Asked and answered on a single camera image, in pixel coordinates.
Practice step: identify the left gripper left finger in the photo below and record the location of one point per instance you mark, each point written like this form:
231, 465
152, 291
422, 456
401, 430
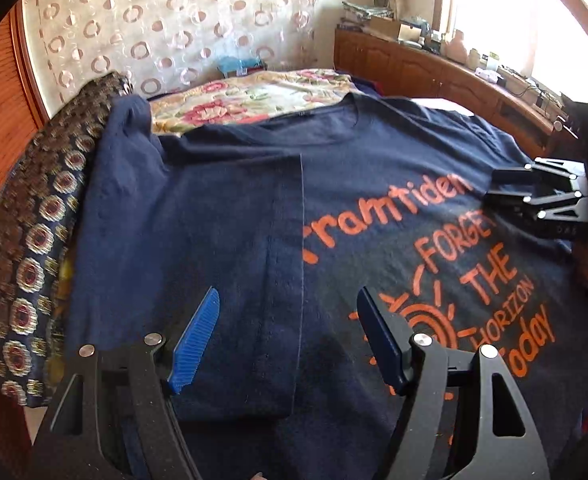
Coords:
111, 416

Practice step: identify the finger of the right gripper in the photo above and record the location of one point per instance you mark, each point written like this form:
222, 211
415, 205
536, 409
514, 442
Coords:
536, 172
514, 204

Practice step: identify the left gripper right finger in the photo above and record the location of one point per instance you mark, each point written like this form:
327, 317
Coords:
494, 436

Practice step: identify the navy printed t-shirt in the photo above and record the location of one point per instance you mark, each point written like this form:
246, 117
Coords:
288, 219

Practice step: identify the white pink bottle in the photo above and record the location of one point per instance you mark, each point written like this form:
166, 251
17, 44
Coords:
456, 50

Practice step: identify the long wooden sideboard cabinet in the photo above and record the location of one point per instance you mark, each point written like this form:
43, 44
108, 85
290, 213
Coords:
397, 70

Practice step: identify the dark circle patterned folded cloth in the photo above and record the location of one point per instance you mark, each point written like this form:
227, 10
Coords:
40, 203

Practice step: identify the cardboard box on sideboard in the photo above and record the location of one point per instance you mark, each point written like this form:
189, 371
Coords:
394, 30

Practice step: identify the stack of papers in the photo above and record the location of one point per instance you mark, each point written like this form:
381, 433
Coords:
359, 14

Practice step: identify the blue tissue pack box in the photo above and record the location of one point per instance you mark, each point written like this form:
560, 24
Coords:
230, 67

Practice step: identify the floral bed blanket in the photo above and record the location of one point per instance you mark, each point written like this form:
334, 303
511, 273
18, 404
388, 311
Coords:
252, 98

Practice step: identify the circle patterned sheer curtain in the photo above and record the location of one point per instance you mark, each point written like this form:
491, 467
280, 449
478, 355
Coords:
160, 45

